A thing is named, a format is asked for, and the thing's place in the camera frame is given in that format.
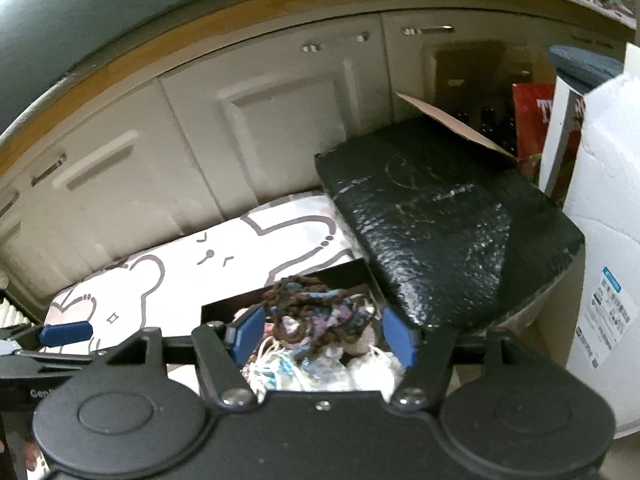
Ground dark brown yarn scrunchie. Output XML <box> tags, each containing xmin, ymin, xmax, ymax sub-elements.
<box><xmin>267</xmin><ymin>285</ymin><xmax>376</xmax><ymax>360</ymax></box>

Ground white pompom toy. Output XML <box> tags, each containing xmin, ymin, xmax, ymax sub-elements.
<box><xmin>344</xmin><ymin>326</ymin><xmax>405</xmax><ymax>401</ymax></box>

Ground cartoon bear floor mat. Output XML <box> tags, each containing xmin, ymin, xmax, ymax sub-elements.
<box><xmin>46</xmin><ymin>192</ymin><xmax>360</xmax><ymax>354</ymax></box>

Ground cream cabinet fronts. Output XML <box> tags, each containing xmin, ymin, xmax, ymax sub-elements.
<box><xmin>1</xmin><ymin>9</ymin><xmax>632</xmax><ymax>307</ymax></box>

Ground white cardboard package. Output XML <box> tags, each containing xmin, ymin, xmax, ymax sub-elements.
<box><xmin>538</xmin><ymin>44</ymin><xmax>639</xmax><ymax>438</ymax></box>

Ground red snack bag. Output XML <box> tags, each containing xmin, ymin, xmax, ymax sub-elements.
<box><xmin>512</xmin><ymin>82</ymin><xmax>585</xmax><ymax>180</ymax></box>

